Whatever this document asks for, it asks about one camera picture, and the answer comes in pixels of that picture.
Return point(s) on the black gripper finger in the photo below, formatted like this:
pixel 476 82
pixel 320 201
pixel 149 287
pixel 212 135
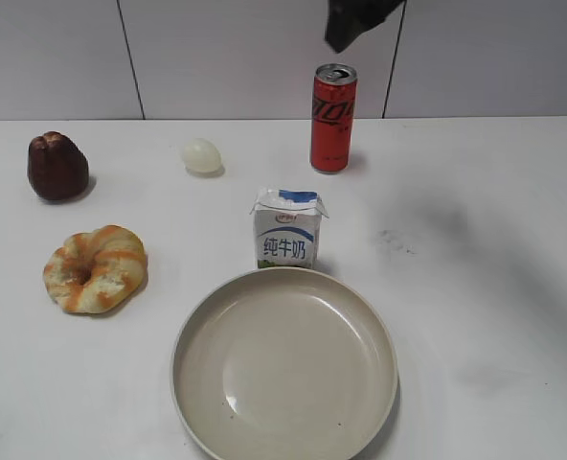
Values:
pixel 349 19

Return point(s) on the red soda can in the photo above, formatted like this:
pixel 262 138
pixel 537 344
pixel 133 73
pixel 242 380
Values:
pixel 333 103

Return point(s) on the white blue milk carton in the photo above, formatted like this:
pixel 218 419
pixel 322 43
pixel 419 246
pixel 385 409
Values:
pixel 286 227

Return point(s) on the beige round plate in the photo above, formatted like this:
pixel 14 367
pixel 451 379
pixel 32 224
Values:
pixel 283 363

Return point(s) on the white egg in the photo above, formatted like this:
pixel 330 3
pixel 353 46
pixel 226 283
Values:
pixel 201 156

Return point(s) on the orange striped bagel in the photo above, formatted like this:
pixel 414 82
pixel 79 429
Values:
pixel 93 273

